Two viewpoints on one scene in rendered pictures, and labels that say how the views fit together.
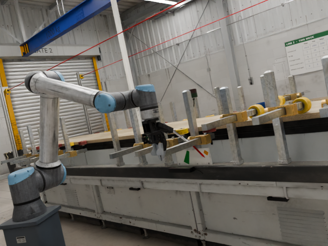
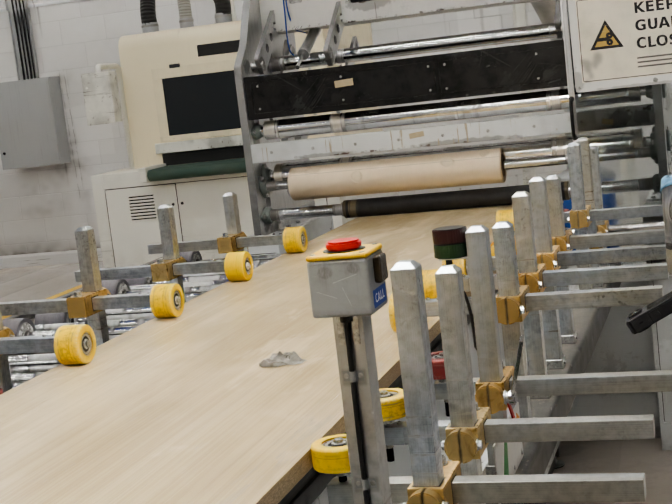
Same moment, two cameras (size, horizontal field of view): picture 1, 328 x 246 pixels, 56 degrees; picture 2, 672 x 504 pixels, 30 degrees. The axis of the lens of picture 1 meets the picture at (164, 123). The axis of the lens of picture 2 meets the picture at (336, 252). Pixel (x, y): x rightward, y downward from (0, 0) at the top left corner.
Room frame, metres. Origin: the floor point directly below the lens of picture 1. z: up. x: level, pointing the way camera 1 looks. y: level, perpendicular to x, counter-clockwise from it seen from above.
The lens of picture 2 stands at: (2.93, 1.62, 1.41)
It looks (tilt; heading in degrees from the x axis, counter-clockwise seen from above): 8 degrees down; 243
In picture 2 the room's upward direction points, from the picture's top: 7 degrees counter-clockwise
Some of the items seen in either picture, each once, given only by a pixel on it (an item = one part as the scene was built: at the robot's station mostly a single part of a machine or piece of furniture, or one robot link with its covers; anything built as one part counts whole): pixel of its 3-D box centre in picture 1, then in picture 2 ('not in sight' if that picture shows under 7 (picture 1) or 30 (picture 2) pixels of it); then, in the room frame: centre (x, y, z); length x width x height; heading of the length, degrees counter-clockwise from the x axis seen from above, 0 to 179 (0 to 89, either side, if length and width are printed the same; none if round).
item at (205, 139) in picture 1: (199, 139); (493, 389); (1.76, -0.18, 0.85); 0.13 x 0.06 x 0.05; 46
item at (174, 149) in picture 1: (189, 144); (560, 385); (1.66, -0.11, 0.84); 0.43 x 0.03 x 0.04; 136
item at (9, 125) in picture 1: (12, 126); not in sight; (3.76, 1.82, 1.20); 0.15 x 0.12 x 1.00; 46
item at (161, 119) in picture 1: (164, 138); (463, 419); (1.94, 0.02, 0.87); 0.03 x 0.03 x 0.48; 46
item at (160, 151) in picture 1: (159, 152); not in sight; (1.48, 0.05, 0.86); 0.06 x 0.03 x 0.09; 135
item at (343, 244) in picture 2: not in sight; (343, 247); (2.30, 0.38, 1.22); 0.04 x 0.04 x 0.02
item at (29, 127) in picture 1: (33, 146); not in sight; (3.34, 1.45, 0.93); 0.03 x 0.03 x 0.48; 46
